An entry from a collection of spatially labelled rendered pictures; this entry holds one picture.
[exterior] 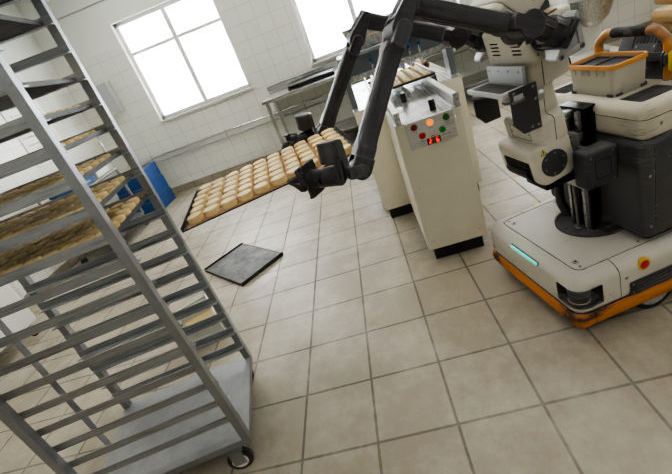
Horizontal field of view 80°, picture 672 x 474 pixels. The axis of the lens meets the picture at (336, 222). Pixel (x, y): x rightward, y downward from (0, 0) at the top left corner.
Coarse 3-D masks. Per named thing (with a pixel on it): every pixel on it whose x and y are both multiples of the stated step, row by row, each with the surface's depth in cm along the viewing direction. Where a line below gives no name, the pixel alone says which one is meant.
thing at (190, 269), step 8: (192, 264) 170; (176, 272) 170; (184, 272) 171; (192, 272) 169; (152, 280) 169; (160, 280) 170; (168, 280) 170; (128, 296) 170; (112, 304) 168; (96, 312) 167; (72, 320) 168; (56, 328) 166
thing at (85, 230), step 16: (112, 208) 148; (128, 208) 140; (80, 224) 142; (48, 240) 138; (64, 240) 131; (80, 240) 122; (0, 256) 141; (16, 256) 133; (32, 256) 127; (0, 272) 121
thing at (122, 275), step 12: (168, 252) 166; (180, 252) 167; (144, 264) 166; (156, 264) 166; (108, 276) 165; (120, 276) 166; (84, 288) 165; (96, 288) 165; (48, 300) 164; (60, 300) 165; (72, 300) 163
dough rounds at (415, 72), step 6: (414, 66) 296; (402, 72) 293; (408, 72) 281; (414, 72) 272; (420, 72) 266; (426, 72) 257; (396, 78) 278; (402, 78) 268; (408, 78) 261; (414, 78) 256; (396, 84) 257
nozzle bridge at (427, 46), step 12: (372, 48) 248; (432, 48) 251; (444, 48) 251; (360, 60) 259; (372, 60) 259; (408, 60) 254; (444, 60) 271; (360, 72) 262; (372, 72) 258; (456, 72) 264; (348, 84) 268
